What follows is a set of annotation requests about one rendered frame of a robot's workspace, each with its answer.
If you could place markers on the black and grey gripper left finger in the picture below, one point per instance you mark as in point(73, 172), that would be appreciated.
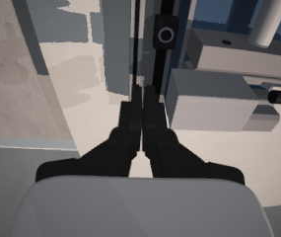
point(110, 158)

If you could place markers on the grey rectangular metal block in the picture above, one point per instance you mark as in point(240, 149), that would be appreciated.
point(210, 101)

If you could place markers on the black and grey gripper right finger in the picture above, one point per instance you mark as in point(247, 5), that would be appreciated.
point(176, 161)

